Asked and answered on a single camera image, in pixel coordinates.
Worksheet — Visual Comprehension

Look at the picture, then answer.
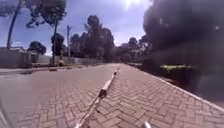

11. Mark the pale dividing kerb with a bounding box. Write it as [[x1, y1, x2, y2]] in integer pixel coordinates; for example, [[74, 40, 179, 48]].
[[73, 64, 122, 128]]

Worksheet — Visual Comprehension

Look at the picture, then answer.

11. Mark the row of trees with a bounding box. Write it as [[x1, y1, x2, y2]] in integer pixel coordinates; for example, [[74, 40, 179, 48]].
[[114, 0, 224, 64], [0, 0, 117, 66]]

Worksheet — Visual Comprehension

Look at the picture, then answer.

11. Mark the red brick path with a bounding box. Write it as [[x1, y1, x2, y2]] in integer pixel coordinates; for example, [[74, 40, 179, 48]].
[[87, 63, 224, 128]]

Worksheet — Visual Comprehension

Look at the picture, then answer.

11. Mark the pole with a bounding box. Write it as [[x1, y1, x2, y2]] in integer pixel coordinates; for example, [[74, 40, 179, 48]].
[[66, 25, 72, 65]]

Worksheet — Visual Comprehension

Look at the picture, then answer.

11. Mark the low yellow-green hedge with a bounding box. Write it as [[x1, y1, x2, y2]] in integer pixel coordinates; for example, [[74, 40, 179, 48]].
[[159, 64, 195, 78]]

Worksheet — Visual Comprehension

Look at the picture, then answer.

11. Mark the red brick road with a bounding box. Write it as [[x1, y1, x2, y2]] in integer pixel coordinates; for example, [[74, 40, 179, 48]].
[[0, 63, 118, 128]]

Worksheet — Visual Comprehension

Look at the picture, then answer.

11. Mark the robot's own part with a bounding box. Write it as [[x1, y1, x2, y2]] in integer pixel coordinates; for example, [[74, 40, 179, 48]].
[[143, 121, 152, 128]]

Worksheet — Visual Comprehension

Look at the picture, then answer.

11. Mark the roadside verge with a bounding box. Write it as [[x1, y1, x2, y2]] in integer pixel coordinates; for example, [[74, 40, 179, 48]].
[[0, 63, 101, 76]]

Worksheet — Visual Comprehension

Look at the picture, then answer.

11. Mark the pale path edge kerb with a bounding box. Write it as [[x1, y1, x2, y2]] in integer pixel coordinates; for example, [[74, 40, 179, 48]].
[[124, 64, 224, 114]]

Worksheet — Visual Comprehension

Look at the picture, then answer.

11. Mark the dark tall hedge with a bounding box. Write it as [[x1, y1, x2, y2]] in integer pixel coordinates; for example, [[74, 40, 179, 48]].
[[132, 39, 224, 98]]

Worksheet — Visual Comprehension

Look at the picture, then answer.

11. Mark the grey ground strip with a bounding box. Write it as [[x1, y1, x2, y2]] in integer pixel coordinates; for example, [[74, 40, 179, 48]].
[[156, 74, 224, 109]]

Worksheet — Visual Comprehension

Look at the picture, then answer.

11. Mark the pale boundary wall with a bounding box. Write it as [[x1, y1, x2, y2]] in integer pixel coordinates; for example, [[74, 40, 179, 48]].
[[0, 47, 103, 69]]

